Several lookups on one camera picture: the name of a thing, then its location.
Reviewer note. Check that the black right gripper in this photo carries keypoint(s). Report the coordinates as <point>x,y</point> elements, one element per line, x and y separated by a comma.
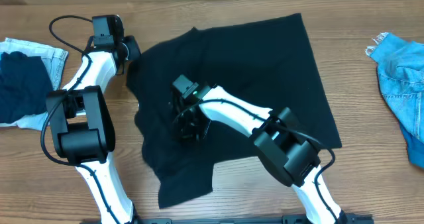
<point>188,126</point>

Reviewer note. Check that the black t-shirt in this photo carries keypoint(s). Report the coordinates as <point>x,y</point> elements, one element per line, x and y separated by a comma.
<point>267,63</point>

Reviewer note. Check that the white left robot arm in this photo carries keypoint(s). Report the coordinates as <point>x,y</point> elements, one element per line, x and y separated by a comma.
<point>82,130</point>

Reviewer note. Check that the folded navy garment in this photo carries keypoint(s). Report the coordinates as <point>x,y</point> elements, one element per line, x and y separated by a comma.
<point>25,84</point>

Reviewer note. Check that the blue denim jeans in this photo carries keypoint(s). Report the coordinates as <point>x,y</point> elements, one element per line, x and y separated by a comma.
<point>400,77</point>

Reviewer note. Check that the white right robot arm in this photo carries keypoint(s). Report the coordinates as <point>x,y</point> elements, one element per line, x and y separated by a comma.
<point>287,153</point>

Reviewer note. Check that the folded light denim garment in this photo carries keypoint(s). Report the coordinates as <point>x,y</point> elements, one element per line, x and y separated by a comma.
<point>54,60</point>

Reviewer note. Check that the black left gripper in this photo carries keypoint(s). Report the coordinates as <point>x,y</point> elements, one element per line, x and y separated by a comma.
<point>131,48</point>

